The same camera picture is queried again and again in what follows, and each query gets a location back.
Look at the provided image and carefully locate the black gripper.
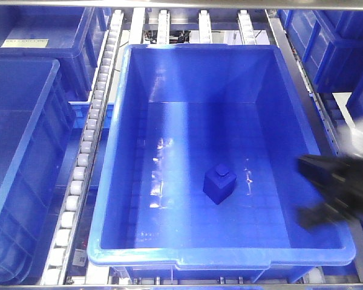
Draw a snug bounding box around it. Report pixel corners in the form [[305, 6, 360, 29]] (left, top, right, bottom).
[[296, 154, 363, 230]]

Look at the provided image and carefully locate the blue plastic bin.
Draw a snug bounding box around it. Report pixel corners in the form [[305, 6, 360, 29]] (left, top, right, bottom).
[[87, 44, 356, 283]]

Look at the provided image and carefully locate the blue bins right stack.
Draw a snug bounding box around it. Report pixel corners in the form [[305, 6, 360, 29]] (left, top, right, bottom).
[[278, 10, 363, 120]]

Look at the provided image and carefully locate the white roller track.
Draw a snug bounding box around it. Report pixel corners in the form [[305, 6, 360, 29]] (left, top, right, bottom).
[[39, 10, 124, 286]]

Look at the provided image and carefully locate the blue bin far left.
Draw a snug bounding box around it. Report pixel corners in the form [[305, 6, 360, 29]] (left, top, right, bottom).
[[0, 5, 111, 101]]

